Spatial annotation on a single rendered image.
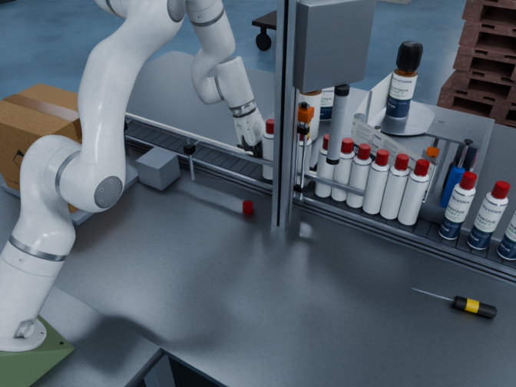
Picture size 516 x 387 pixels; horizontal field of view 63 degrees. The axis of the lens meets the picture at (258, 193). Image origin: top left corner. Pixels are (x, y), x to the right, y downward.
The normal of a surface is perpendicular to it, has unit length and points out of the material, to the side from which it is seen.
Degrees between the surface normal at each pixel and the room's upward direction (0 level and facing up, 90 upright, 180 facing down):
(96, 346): 0
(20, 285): 64
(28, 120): 0
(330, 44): 90
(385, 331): 0
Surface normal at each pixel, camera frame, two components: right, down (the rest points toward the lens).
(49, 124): 0.00, -0.78
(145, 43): 0.43, 0.86
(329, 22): 0.43, 0.56
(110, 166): 0.89, -0.05
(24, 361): 0.79, 0.38
